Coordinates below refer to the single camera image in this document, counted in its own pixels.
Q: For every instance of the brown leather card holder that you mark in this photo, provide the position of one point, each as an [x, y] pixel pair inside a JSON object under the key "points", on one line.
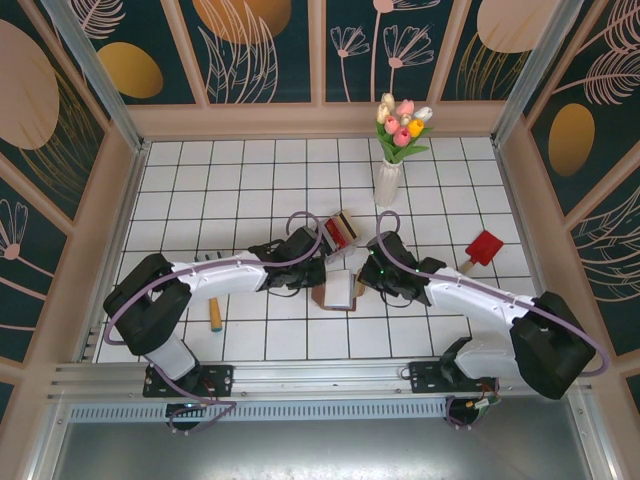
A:
{"points": [[340, 290]]}

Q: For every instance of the clear acrylic card box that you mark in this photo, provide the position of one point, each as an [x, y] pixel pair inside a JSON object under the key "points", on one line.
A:
{"points": [[342, 240]]}

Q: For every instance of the red VIP card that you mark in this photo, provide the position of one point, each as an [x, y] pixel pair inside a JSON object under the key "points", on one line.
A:
{"points": [[339, 232]]}

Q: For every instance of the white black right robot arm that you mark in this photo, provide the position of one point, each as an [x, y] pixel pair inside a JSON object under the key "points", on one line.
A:
{"points": [[475, 295]]}

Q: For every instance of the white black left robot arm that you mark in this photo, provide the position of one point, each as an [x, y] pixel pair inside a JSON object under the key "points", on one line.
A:
{"points": [[220, 275]]}

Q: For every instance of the gold plastic card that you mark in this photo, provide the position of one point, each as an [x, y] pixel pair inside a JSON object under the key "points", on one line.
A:
{"points": [[350, 225]]}

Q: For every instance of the red toy shovel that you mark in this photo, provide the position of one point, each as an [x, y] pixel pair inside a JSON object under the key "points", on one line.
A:
{"points": [[485, 247]]}

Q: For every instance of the white ribbed vase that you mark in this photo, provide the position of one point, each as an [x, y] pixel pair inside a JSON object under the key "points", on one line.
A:
{"points": [[387, 185]]}

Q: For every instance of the artificial tulip bouquet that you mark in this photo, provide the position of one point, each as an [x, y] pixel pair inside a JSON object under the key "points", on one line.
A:
{"points": [[400, 127]]}

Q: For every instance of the grey metal sheet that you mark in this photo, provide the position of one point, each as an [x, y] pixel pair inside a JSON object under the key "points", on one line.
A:
{"points": [[320, 450]]}

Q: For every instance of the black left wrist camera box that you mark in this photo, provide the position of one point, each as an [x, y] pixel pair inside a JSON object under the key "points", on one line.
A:
{"points": [[302, 242]]}

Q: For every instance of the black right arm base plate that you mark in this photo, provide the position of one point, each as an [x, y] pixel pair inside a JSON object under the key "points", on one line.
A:
{"points": [[425, 377]]}

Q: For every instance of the aluminium mounting rail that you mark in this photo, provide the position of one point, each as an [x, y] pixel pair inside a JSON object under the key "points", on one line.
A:
{"points": [[320, 377]]}

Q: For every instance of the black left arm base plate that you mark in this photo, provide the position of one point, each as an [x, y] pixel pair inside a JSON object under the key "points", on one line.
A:
{"points": [[220, 377]]}

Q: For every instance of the floral wall panel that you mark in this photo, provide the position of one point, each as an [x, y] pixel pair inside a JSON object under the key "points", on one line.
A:
{"points": [[135, 55], [35, 125], [595, 110], [490, 50], [245, 50], [360, 50]]}

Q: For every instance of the aluminium frame post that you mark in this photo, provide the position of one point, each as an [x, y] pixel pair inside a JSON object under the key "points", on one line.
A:
{"points": [[95, 80], [535, 70]]}

